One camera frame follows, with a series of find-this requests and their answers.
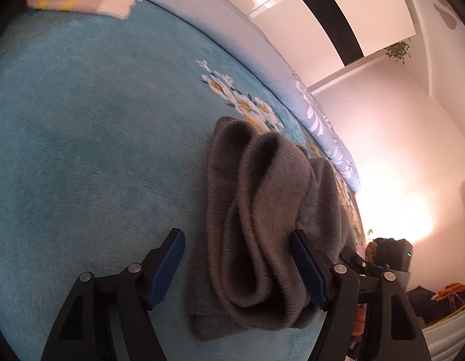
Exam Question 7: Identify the grey knit sweater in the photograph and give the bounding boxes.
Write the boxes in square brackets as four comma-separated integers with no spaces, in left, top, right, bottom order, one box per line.
[186,116,364,343]

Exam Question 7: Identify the green hanging plant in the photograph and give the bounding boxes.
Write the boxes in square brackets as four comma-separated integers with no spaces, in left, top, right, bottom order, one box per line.
[385,41,411,64]

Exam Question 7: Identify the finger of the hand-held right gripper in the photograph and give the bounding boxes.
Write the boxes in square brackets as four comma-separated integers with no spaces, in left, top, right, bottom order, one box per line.
[339,247,387,277]

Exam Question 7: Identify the orange clothes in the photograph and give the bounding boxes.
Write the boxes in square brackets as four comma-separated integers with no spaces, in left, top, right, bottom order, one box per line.
[436,283,465,303]

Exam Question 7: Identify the white glossy wardrobe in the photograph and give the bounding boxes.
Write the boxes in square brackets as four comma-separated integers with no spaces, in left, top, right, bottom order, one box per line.
[219,0,419,68]

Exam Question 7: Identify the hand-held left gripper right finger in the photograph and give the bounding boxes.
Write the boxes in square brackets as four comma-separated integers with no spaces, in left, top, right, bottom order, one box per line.
[290,229,432,361]

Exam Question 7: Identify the teal floral fleece blanket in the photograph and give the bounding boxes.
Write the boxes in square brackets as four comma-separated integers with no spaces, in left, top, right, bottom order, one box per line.
[0,0,364,361]

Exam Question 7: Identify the white ribbed container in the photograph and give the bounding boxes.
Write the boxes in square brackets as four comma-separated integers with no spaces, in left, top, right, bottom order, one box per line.
[420,306,465,361]

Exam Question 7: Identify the light blue patterned pillow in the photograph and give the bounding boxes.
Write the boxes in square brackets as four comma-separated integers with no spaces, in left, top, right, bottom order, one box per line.
[91,0,361,190]

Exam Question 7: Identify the dark clothes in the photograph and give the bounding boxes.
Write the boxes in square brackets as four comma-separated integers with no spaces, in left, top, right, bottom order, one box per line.
[407,286,441,322]

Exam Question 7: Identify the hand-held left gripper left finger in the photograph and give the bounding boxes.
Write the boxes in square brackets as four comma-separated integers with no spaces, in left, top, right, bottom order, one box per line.
[40,228,186,361]

